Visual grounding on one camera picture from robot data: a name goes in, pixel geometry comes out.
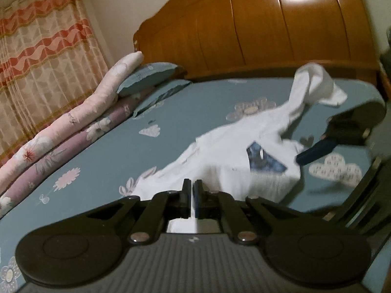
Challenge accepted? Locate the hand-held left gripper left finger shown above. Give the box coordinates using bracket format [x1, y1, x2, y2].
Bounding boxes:
[87, 178, 192, 245]

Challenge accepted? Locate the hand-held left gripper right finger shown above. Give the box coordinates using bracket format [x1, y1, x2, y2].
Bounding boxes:
[193, 179, 294, 245]

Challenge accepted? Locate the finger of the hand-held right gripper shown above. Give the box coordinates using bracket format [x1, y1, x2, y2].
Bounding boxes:
[295, 137, 338, 167]

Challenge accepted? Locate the white t-shirt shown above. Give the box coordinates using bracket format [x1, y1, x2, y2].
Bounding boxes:
[133, 63, 349, 234]

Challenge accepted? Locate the blue flowered bed sheet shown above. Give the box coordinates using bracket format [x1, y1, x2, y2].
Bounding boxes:
[0, 76, 388, 293]

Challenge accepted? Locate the purple floral quilt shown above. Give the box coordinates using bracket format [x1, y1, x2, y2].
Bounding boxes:
[0, 85, 156, 218]

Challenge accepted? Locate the wooden headboard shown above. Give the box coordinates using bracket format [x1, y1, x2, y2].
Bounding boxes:
[133, 0, 382, 84]

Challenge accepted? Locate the striped orange curtain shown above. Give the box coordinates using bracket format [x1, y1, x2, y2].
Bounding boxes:
[0, 0, 109, 165]

